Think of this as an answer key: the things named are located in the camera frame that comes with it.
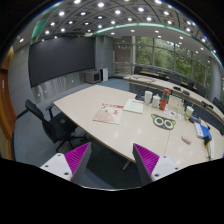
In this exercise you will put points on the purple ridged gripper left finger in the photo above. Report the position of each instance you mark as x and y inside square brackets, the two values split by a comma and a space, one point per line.
[69, 166]

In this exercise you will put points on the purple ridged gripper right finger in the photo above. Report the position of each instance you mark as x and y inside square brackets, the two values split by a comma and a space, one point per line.
[151, 166]

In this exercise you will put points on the pink computer mouse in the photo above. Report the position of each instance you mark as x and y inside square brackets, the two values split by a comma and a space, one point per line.
[186, 139]

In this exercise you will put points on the black office chair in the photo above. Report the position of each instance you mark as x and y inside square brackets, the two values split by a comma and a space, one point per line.
[59, 128]

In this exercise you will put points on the blue and white box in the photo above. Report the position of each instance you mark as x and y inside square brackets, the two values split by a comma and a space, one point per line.
[202, 131]

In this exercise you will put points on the red and white magazine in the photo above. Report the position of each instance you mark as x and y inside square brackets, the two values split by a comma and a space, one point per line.
[109, 113]

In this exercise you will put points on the white lidded cup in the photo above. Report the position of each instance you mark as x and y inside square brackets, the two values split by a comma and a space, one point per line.
[156, 101]

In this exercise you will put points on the white mug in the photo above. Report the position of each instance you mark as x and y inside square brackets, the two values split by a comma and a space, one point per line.
[148, 97]

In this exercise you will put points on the red thermos bottle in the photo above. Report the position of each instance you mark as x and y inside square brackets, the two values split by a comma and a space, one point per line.
[164, 99]

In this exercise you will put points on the wooden door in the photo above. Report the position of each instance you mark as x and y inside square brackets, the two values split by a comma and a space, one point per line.
[7, 114]

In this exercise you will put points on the long beige conference table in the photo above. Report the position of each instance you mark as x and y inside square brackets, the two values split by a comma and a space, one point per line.
[178, 91]

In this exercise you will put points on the grey cabinet on wheels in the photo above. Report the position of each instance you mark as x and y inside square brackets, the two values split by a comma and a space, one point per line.
[92, 77]

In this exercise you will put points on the white air purifier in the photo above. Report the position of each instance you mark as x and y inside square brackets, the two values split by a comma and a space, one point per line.
[104, 74]

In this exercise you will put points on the large dark display screen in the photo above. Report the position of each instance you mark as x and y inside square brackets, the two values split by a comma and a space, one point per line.
[56, 57]

